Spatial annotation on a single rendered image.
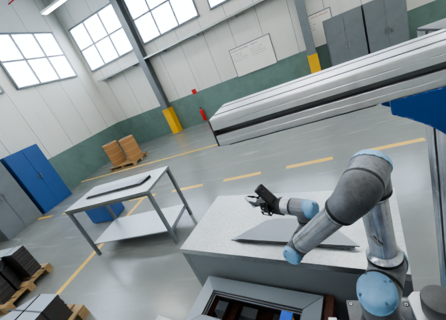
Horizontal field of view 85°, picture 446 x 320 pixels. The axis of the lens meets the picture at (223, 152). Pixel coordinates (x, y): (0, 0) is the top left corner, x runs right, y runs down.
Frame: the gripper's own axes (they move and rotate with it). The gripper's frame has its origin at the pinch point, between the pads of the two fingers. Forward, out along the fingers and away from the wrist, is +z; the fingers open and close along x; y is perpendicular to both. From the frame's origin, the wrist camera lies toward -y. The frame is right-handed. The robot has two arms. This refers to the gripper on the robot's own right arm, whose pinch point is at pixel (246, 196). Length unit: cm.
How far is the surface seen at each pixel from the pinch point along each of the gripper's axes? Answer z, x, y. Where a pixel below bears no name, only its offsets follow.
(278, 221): 7.5, 18.4, 40.5
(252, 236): 17.3, 2.3, 38.5
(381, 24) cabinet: 96, 802, 116
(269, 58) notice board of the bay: 418, 718, 79
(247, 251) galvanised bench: 15.2, -8.1, 39.7
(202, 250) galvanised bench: 47, -18, 38
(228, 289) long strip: 27, -26, 57
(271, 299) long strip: -1, -20, 58
